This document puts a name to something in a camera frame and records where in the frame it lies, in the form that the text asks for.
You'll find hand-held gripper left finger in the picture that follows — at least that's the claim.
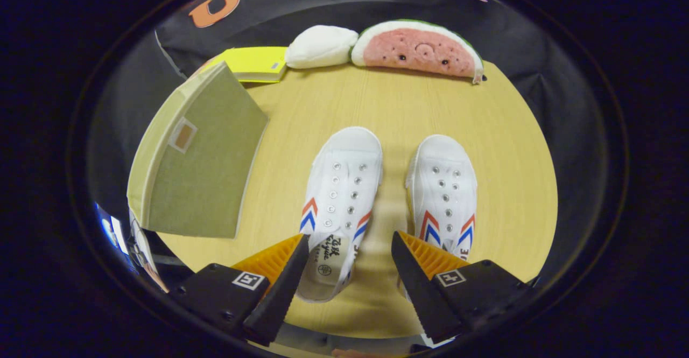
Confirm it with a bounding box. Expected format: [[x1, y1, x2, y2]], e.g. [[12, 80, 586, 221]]
[[170, 234, 311, 347]]

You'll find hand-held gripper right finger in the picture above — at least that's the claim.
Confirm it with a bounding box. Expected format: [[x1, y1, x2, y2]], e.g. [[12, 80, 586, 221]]
[[391, 231, 536, 347]]

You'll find white canvas shoe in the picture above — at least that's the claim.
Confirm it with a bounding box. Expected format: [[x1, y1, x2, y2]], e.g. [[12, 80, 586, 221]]
[[296, 127, 383, 303], [397, 134, 478, 348]]

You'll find beige fabric storage box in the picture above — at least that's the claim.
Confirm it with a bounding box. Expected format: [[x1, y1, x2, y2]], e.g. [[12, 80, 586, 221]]
[[127, 61, 269, 239]]

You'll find blue printed board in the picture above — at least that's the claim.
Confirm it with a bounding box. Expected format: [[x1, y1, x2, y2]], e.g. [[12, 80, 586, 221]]
[[96, 202, 167, 293]]

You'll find yellow book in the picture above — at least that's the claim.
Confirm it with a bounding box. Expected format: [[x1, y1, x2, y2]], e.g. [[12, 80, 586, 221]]
[[207, 46, 289, 83]]

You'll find watermelon slice plush toy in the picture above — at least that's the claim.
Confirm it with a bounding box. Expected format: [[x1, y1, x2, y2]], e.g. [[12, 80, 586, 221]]
[[351, 19, 484, 85]]

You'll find white plush toy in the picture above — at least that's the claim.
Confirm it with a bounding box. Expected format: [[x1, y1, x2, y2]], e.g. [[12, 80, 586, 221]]
[[285, 25, 359, 69]]

